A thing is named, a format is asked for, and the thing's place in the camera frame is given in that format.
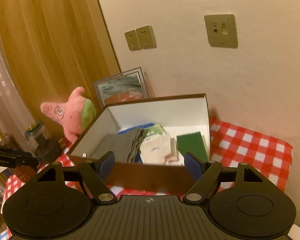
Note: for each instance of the framed picture against wall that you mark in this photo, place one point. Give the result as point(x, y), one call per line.
point(130, 85)

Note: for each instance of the blue cloth in box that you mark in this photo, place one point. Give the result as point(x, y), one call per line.
point(144, 126)

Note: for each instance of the glass jar with lid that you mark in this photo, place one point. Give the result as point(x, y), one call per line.
point(37, 136)

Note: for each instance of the sheer white curtain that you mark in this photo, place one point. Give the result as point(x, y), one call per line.
point(15, 117)

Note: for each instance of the orange brown curtain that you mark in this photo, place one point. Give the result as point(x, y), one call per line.
point(54, 46)

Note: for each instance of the dark round jar base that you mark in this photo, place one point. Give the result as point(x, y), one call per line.
point(48, 150)

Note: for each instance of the dark green sponge pad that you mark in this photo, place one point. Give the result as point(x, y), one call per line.
point(192, 142)

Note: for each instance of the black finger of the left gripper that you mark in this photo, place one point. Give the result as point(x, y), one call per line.
point(12, 158)

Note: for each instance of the double wall socket plate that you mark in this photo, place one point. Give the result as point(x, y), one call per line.
point(141, 38)

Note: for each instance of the red white checkered tablecloth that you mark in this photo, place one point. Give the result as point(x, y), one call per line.
point(230, 145)

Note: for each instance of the green tissue packet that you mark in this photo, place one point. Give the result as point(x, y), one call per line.
point(158, 147)

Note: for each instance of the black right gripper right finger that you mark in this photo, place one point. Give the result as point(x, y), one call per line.
point(206, 176)

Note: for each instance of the grey cloth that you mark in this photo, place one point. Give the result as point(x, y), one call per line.
point(124, 146)

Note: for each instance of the single wall outlet plate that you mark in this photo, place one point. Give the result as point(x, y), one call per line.
point(221, 30)

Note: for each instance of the brown cardboard box white inside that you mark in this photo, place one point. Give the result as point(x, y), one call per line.
point(177, 115)

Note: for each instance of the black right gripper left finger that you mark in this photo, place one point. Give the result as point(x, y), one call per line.
point(94, 174)

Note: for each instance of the pink starfish plush toy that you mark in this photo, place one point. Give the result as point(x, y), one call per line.
point(74, 115)

